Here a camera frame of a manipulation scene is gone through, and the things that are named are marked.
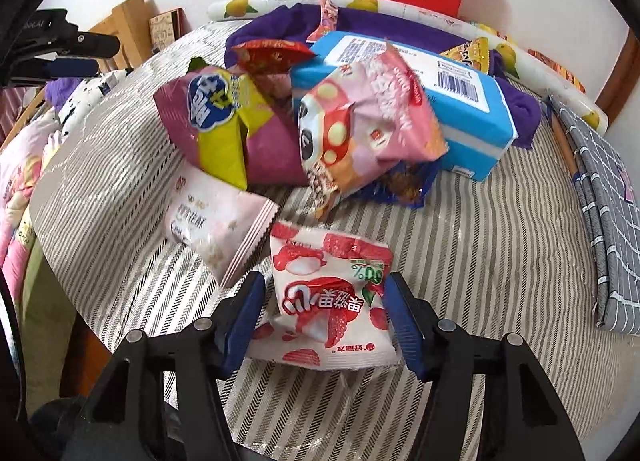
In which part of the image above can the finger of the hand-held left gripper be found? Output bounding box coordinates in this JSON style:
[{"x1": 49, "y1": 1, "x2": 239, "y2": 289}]
[
  {"x1": 50, "y1": 8, "x2": 122, "y2": 58},
  {"x1": 10, "y1": 57, "x2": 99, "y2": 83}
]

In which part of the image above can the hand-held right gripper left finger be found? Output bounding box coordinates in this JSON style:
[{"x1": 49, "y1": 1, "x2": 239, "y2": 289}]
[{"x1": 60, "y1": 271, "x2": 268, "y2": 461}]

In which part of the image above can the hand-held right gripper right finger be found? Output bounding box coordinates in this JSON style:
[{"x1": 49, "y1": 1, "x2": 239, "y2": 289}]
[{"x1": 384, "y1": 271, "x2": 587, "y2": 461}]

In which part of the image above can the white red lychee jelly packet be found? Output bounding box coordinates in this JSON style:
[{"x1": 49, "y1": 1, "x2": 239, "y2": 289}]
[{"x1": 245, "y1": 221, "x2": 398, "y2": 373}]

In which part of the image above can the dark blue snack packet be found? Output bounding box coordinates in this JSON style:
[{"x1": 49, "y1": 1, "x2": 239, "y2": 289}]
[{"x1": 362, "y1": 161, "x2": 438, "y2": 207}]

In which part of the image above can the magenta yellow snack bag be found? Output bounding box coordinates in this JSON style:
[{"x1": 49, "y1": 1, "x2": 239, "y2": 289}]
[{"x1": 152, "y1": 57, "x2": 313, "y2": 189}]

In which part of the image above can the small purple cloth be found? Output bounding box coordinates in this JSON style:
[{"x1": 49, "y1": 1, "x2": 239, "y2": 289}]
[{"x1": 45, "y1": 76, "x2": 83, "y2": 102}]

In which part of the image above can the white black-dotted cloth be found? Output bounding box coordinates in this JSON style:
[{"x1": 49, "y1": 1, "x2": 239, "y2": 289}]
[{"x1": 57, "y1": 68, "x2": 133, "y2": 142}]

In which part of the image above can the wooden furniture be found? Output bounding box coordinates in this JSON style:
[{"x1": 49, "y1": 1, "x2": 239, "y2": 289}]
[{"x1": 87, "y1": 0, "x2": 156, "y2": 74}]

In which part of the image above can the brown box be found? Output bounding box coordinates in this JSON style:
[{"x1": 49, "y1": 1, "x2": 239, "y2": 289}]
[{"x1": 148, "y1": 8, "x2": 187, "y2": 54}]

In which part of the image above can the grey striped quilt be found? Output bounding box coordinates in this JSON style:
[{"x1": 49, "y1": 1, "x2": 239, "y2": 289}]
[{"x1": 27, "y1": 18, "x2": 640, "y2": 461}]

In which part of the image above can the pale pink pastry packet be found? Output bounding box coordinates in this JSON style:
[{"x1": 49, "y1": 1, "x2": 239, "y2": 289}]
[{"x1": 164, "y1": 161, "x2": 280, "y2": 288}]

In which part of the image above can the pink printed bedding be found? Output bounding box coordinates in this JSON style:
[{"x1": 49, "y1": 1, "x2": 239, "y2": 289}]
[{"x1": 0, "y1": 86, "x2": 66, "y2": 292}]

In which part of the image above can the white roll with lemon print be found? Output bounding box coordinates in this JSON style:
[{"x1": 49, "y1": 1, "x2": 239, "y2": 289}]
[{"x1": 207, "y1": 0, "x2": 611, "y2": 134}]

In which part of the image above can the red snack packet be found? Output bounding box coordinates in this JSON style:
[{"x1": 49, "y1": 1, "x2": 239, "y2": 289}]
[{"x1": 231, "y1": 38, "x2": 318, "y2": 74}]

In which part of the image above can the purple towel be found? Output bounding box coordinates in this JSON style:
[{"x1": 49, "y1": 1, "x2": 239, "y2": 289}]
[{"x1": 224, "y1": 1, "x2": 543, "y2": 149}]

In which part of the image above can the pink panda snack bag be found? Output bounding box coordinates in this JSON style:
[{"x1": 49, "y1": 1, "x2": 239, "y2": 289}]
[{"x1": 297, "y1": 41, "x2": 448, "y2": 222}]

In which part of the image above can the blue tissue pack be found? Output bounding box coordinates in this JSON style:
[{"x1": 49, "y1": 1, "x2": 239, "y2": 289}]
[{"x1": 291, "y1": 31, "x2": 517, "y2": 183}]

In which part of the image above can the grey checked cloth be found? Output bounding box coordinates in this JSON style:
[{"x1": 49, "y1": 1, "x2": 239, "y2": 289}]
[{"x1": 542, "y1": 94, "x2": 640, "y2": 332}]

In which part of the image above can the long pink candy packet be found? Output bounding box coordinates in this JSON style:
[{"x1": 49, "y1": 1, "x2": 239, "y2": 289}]
[{"x1": 306, "y1": 0, "x2": 341, "y2": 42}]

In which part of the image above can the orange triangular snack packet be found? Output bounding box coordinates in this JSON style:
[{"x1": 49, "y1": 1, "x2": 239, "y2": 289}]
[{"x1": 440, "y1": 36, "x2": 490, "y2": 74}]

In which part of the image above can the orange striped packet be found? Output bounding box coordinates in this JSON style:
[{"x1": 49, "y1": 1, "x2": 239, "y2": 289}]
[{"x1": 525, "y1": 48, "x2": 586, "y2": 94}]

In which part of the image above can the brown wooden wall rail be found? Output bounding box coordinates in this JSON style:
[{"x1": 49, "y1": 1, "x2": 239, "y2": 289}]
[{"x1": 597, "y1": 36, "x2": 640, "y2": 114}]

